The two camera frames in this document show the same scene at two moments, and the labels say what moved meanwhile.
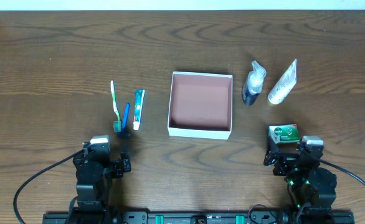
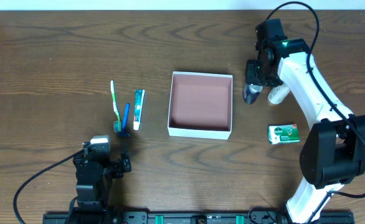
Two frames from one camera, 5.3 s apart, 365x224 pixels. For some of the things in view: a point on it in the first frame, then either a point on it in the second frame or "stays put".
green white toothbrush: (116, 124) stays put
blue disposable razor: (125, 117) stays put
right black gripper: (280, 162) to (252, 73)
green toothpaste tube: (139, 98) stays put
